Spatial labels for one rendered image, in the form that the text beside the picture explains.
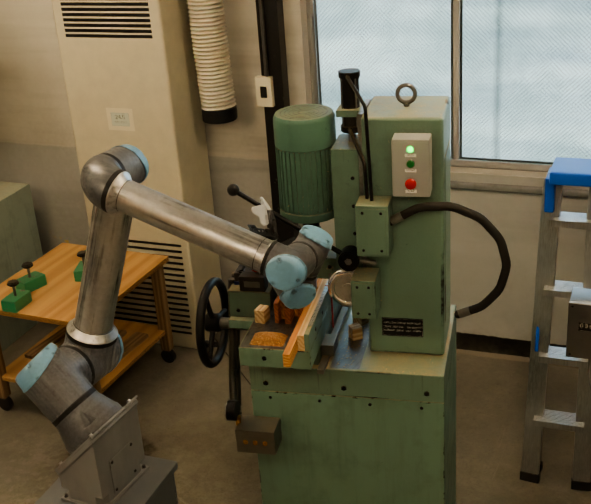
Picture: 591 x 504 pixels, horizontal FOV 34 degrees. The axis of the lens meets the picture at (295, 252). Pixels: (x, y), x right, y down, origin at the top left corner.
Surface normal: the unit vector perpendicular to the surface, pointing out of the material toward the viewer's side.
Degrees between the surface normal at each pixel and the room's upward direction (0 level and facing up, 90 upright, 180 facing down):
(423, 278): 90
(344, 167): 90
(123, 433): 90
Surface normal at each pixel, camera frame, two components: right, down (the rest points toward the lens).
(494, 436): -0.07, -0.91
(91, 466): -0.44, 0.40
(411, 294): -0.22, 0.42
